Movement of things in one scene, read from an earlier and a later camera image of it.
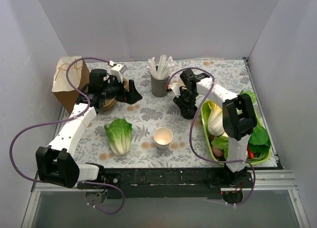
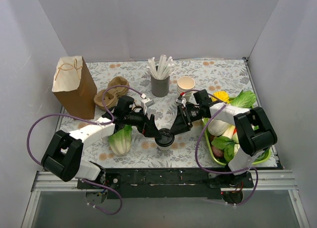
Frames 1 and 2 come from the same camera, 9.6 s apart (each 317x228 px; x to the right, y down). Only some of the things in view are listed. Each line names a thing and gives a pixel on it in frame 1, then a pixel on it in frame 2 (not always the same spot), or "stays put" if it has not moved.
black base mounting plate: [168, 183] stays put
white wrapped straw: [152, 68] stays put
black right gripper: [186, 99] -> [184, 116]
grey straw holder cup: [159, 86] stays put
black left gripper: [126, 92] -> [145, 122]
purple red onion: [218, 153] stays put
